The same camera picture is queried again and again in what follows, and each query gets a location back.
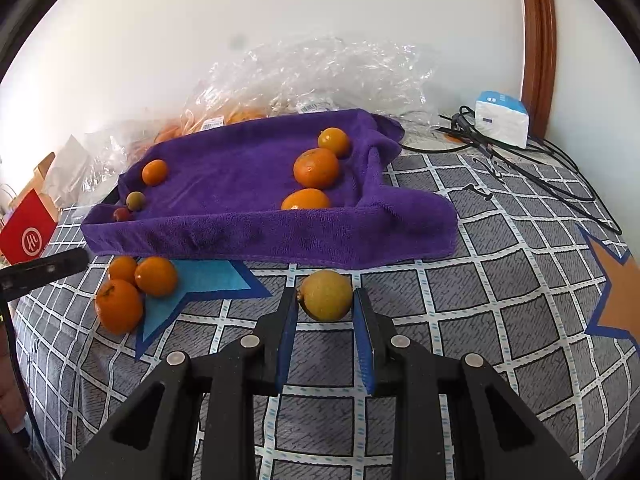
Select small red fruit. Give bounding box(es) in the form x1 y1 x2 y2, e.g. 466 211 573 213
113 207 131 222

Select green yellow small fruit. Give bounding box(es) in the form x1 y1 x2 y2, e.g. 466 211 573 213
126 191 146 211

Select yellowish small fruit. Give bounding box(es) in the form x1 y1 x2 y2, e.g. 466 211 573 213
297 270 352 322

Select orange finger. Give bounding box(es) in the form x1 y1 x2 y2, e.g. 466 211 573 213
280 188 331 210

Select large orange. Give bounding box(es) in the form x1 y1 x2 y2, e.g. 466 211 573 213
293 148 341 190

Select red paper bag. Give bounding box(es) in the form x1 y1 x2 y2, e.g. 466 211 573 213
0 190 56 264

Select brown cardboard box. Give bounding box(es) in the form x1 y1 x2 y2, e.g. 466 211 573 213
9 152 58 218

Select orange with stem left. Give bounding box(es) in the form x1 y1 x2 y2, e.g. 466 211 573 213
94 280 143 336

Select small orange back left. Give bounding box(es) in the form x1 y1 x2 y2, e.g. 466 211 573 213
107 256 138 285

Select orange behind gripper tip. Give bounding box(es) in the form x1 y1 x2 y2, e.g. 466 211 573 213
134 257 178 298

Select purple towel over tray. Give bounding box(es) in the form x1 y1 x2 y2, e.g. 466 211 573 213
81 110 458 270

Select white blue tissue pack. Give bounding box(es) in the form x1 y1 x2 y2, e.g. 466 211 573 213
474 91 529 148

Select clear crumpled plastic bags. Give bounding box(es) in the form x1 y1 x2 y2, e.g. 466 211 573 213
43 36 439 207

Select black cables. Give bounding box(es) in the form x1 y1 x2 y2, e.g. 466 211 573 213
399 105 624 236

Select wooden door frame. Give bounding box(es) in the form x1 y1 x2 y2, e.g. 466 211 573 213
521 0 556 139

